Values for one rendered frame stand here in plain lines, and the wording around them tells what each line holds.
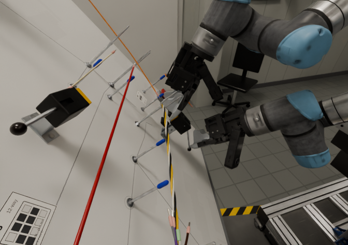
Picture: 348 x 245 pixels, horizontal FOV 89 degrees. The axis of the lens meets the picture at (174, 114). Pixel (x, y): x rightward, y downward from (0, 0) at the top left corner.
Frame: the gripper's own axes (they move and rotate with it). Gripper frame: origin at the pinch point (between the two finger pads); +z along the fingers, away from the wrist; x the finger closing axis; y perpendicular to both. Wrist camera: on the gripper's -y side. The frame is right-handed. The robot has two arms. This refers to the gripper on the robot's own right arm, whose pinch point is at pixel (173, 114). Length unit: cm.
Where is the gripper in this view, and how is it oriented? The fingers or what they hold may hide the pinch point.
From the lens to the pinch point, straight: 54.5
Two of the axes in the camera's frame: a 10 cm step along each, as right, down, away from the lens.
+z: -4.6, 7.8, 4.3
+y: -8.9, -4.1, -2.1
